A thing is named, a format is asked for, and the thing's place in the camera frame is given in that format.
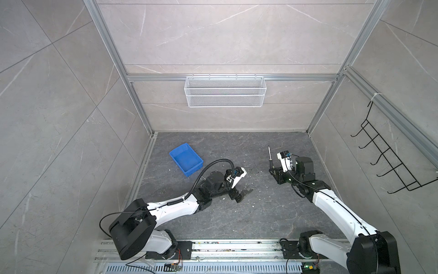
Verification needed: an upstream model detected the black handled screwdriver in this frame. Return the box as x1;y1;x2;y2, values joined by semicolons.
268;146;274;170

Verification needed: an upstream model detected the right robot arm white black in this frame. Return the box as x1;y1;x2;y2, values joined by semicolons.
269;151;401;274

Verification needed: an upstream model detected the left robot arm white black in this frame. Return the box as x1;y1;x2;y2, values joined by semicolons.
109;167;251;260

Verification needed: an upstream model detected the blue plastic bin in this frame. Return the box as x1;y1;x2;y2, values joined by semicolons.
169;143;204;177

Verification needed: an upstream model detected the white zip tie upper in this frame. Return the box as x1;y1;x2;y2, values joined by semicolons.
370;92;383;102

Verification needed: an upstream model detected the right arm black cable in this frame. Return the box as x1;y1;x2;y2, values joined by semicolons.
287;169;381;274

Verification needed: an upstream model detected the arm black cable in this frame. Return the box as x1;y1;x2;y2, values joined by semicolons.
287;169;381;274
99;159;236;239

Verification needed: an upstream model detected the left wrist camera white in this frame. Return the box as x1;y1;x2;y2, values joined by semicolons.
225;167;247;188

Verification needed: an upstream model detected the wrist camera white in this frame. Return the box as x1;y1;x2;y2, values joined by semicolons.
225;167;247;188
277;150;293;172

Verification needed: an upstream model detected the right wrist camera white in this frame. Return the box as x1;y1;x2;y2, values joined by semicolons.
277;150;293;172

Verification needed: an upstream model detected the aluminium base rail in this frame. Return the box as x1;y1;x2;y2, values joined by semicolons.
94;239;353;264

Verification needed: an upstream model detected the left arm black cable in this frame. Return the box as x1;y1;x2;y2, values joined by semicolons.
99;159;236;239

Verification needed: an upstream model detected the white wire mesh basket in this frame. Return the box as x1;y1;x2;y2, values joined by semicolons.
184;76;267;108

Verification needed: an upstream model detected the black wire hook rack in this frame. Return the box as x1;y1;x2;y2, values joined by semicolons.
350;102;438;195

